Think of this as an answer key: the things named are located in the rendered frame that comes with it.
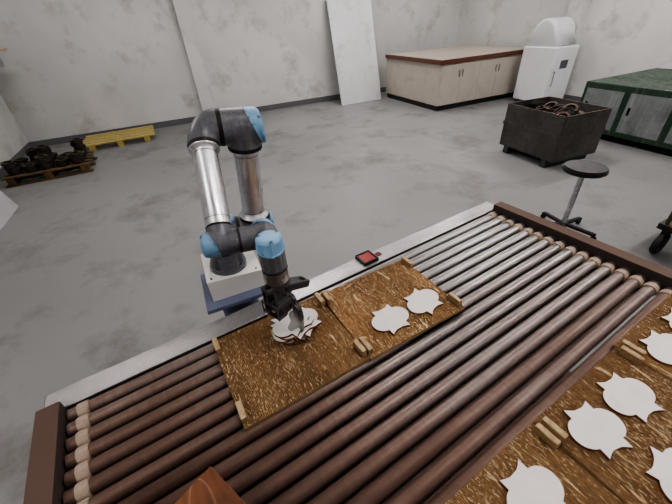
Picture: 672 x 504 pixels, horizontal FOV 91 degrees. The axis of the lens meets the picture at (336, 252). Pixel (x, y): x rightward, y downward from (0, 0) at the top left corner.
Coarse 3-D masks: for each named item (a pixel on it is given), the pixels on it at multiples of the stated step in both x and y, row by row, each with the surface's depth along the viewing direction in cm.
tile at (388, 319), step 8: (376, 312) 118; (384, 312) 118; (392, 312) 118; (400, 312) 118; (376, 320) 115; (384, 320) 115; (392, 320) 115; (400, 320) 114; (376, 328) 112; (384, 328) 112; (392, 328) 112; (400, 328) 112
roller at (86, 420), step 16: (496, 224) 168; (464, 240) 158; (416, 256) 148; (432, 256) 150; (192, 368) 107; (208, 368) 109; (160, 384) 103; (176, 384) 105; (128, 400) 99; (80, 416) 96; (96, 416) 96
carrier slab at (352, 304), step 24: (336, 288) 131; (360, 288) 130; (384, 288) 130; (408, 288) 129; (432, 288) 128; (336, 312) 121; (360, 312) 120; (408, 312) 119; (456, 312) 118; (360, 336) 111; (384, 336) 110; (408, 336) 110
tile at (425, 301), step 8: (408, 296) 124; (416, 296) 124; (424, 296) 123; (432, 296) 123; (408, 304) 120; (416, 304) 120; (424, 304) 120; (432, 304) 120; (440, 304) 120; (416, 312) 117; (424, 312) 117; (432, 312) 117
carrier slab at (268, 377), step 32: (320, 320) 118; (224, 352) 109; (256, 352) 108; (288, 352) 108; (320, 352) 107; (352, 352) 106; (256, 384) 99; (288, 384) 98; (320, 384) 97; (256, 416) 91
